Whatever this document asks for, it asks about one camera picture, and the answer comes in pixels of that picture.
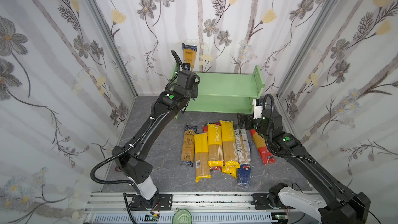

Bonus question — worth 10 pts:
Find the clear blue-end spaghetti bag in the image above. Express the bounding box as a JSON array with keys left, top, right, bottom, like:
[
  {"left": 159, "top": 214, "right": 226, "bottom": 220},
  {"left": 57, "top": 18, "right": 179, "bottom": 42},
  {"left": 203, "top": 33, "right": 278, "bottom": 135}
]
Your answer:
[{"left": 234, "top": 125, "right": 252, "bottom": 188}]

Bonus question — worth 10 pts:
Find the blue clear spaghetti bag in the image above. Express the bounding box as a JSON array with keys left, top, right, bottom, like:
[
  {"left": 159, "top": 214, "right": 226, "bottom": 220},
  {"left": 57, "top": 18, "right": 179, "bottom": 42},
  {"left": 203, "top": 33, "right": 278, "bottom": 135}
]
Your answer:
[{"left": 182, "top": 43, "right": 198, "bottom": 71}]

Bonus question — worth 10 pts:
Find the green wooden two-tier shelf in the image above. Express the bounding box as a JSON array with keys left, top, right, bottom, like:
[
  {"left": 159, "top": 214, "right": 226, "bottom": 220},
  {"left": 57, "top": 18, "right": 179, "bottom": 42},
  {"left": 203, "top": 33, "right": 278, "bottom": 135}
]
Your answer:
[{"left": 186, "top": 65, "right": 265, "bottom": 114}]

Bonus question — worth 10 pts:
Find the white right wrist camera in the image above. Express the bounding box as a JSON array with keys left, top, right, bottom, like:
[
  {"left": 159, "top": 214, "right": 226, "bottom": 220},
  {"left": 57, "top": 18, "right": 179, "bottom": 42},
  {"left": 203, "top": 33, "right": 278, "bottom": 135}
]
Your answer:
[{"left": 252, "top": 99, "right": 263, "bottom": 119}]

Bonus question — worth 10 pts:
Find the green round lens cap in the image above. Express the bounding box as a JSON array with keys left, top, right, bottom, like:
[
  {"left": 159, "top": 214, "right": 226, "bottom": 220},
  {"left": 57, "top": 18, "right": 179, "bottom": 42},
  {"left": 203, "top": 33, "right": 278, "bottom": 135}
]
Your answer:
[{"left": 172, "top": 209, "right": 193, "bottom": 224}]

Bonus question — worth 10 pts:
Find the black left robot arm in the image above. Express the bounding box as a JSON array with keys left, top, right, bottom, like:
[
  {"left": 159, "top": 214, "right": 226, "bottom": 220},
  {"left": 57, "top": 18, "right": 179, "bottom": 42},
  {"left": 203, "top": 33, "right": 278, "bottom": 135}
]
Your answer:
[{"left": 90, "top": 50, "right": 201, "bottom": 209}]

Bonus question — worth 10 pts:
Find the red spaghetti bag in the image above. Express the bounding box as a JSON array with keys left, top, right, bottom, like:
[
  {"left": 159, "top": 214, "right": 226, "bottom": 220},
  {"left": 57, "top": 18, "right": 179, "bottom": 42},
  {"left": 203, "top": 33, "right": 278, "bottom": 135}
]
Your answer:
[{"left": 250, "top": 130, "right": 276, "bottom": 165}]

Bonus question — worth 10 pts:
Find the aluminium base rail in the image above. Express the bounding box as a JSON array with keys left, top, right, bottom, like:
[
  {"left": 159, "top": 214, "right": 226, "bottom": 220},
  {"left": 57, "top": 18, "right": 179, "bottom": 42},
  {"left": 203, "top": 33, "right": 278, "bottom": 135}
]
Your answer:
[{"left": 82, "top": 192, "right": 343, "bottom": 224}]

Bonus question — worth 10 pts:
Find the blue brown spaghetti bag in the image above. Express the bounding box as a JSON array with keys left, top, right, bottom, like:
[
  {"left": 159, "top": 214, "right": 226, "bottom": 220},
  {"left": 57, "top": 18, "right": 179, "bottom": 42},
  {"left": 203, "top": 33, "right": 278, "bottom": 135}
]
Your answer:
[{"left": 180, "top": 124, "right": 198, "bottom": 167}]

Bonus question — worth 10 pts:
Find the yellow spaghetti bag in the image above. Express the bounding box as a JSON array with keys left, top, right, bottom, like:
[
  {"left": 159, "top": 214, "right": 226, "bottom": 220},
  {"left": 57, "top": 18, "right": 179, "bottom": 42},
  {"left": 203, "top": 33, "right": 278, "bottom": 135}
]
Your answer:
[
  {"left": 194, "top": 133, "right": 211, "bottom": 183},
  {"left": 207, "top": 122, "right": 224, "bottom": 168},
  {"left": 220, "top": 120, "right": 240, "bottom": 178}
]

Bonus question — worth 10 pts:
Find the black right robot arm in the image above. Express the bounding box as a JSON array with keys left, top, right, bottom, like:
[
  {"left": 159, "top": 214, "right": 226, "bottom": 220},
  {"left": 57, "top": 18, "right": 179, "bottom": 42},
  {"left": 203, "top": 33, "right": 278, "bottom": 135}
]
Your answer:
[{"left": 237, "top": 94, "right": 371, "bottom": 224}]

